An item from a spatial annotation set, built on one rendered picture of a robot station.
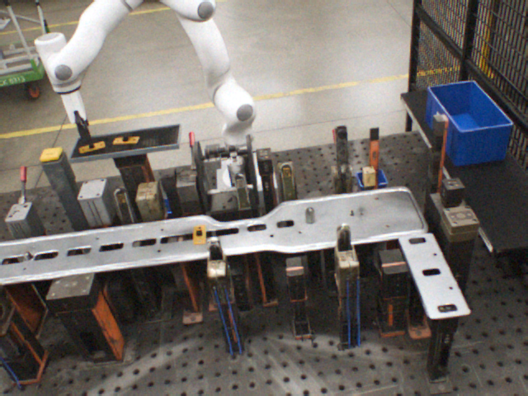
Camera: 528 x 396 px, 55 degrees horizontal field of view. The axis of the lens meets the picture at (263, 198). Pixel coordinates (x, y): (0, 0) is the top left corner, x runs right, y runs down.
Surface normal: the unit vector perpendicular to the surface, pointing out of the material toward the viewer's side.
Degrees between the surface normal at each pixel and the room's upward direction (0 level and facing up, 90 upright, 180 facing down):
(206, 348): 0
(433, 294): 0
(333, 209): 0
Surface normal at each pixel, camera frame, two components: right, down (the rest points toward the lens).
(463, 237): 0.07, 0.60
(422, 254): -0.12, -0.77
